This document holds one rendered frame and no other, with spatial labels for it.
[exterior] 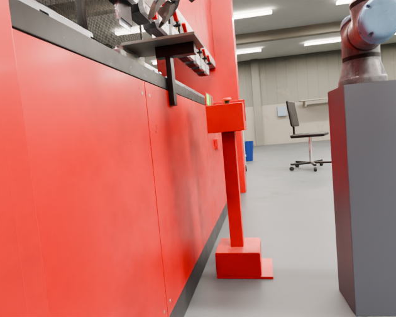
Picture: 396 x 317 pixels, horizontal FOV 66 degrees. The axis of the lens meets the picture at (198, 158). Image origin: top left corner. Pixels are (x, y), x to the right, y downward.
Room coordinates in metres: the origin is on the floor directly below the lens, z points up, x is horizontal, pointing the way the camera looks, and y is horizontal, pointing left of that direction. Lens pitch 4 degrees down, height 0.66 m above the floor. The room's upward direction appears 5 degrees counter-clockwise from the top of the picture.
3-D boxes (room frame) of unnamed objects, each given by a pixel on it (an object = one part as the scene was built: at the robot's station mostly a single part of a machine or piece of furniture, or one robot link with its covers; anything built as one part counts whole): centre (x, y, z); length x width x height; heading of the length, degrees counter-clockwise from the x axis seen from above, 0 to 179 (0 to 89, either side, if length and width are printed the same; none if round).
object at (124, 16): (1.19, 0.23, 1.13); 0.10 x 0.02 x 0.10; 168
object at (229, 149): (1.43, -0.15, 0.39); 0.06 x 0.06 x 0.54; 78
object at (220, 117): (1.43, -0.15, 0.75); 0.20 x 0.16 x 0.18; 168
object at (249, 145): (6.72, -1.07, 0.23); 0.39 x 0.36 x 0.46; 171
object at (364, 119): (1.07, -0.59, 0.39); 0.18 x 0.18 x 0.78; 82
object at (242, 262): (1.43, -0.18, 0.06); 0.25 x 0.20 x 0.12; 78
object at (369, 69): (1.07, -0.59, 0.82); 0.15 x 0.15 x 0.10
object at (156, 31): (1.56, 0.15, 1.26); 0.15 x 0.09 x 0.17; 168
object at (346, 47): (1.06, -0.58, 0.94); 0.13 x 0.12 x 0.14; 169
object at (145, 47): (1.16, 0.08, 1.00); 0.26 x 0.18 x 0.01; 78
